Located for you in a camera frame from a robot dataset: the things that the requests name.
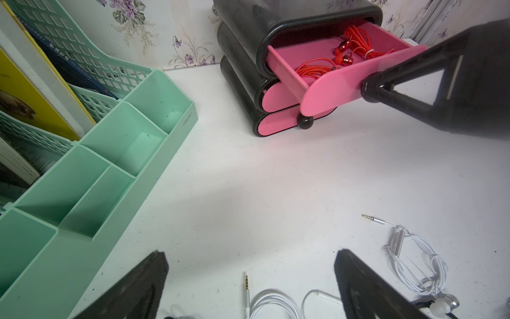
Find black pink drawer cabinet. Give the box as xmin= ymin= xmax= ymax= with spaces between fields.
xmin=212 ymin=0 xmax=384 ymax=138

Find white earphones middle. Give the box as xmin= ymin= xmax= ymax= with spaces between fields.
xmin=301 ymin=289 xmax=345 ymax=319

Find green plastic file organizer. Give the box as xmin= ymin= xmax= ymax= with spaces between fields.
xmin=1 ymin=1 xmax=198 ymax=318

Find red earphones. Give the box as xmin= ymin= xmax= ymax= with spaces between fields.
xmin=295 ymin=58 xmax=337 ymax=80
xmin=333 ymin=25 xmax=394 ymax=66

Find white earphones left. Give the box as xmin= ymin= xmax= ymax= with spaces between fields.
xmin=244 ymin=273 xmax=305 ymax=319

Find white earphones right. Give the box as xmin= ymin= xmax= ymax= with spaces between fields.
xmin=362 ymin=214 xmax=460 ymax=318

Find yellow book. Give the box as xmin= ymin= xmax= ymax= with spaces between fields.
xmin=1 ymin=1 xmax=96 ymax=141

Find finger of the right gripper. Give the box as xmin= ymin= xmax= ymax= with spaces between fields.
xmin=361 ymin=19 xmax=509 ymax=140

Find white earphones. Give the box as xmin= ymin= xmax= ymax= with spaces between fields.
xmin=362 ymin=214 xmax=460 ymax=318
xmin=301 ymin=289 xmax=345 ymax=319
xmin=244 ymin=273 xmax=305 ymax=319

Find pink top drawer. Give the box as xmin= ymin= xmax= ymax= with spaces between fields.
xmin=266 ymin=20 xmax=427 ymax=116

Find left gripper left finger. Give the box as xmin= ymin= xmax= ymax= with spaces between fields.
xmin=77 ymin=251 xmax=169 ymax=319

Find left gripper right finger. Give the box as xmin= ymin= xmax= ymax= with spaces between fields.
xmin=334 ymin=249 xmax=426 ymax=319

